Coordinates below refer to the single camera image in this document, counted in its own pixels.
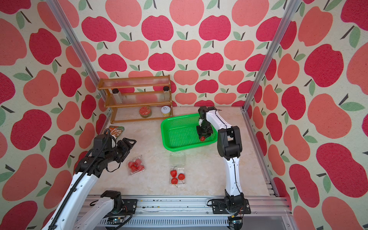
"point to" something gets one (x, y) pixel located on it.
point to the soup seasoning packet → (115, 131)
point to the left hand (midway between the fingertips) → (134, 147)
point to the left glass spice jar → (117, 94)
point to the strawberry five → (173, 173)
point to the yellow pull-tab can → (166, 111)
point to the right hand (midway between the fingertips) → (203, 139)
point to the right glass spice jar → (166, 94)
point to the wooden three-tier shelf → (135, 98)
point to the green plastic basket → (179, 132)
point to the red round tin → (144, 111)
